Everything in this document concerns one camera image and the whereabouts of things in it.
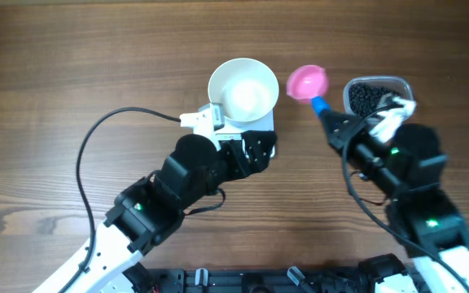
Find clear plastic container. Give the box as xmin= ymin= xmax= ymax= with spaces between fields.
xmin=343 ymin=76 xmax=414 ymax=117

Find black camera cable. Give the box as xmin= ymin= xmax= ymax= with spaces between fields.
xmin=57 ymin=107 xmax=182 ymax=293
xmin=341 ymin=103 xmax=469 ymax=293

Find black left camera cable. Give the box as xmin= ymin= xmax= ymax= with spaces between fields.
xmin=57 ymin=107 xmax=182 ymax=293

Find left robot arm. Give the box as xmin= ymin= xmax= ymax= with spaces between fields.
xmin=37 ymin=131 xmax=277 ymax=292

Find white round bowl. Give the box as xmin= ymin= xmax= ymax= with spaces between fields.
xmin=208 ymin=58 xmax=279 ymax=123

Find white digital kitchen scale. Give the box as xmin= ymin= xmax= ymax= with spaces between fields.
xmin=213 ymin=111 xmax=274 ymax=158

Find black beans in container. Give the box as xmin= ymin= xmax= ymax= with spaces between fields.
xmin=348 ymin=83 xmax=398 ymax=117

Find pink scoop with blue handle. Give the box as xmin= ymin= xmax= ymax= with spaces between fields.
xmin=286 ymin=65 xmax=331 ymax=116

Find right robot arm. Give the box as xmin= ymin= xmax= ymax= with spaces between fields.
xmin=318 ymin=110 xmax=469 ymax=292

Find black right camera cable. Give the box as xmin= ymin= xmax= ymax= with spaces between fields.
xmin=341 ymin=103 xmax=469 ymax=293

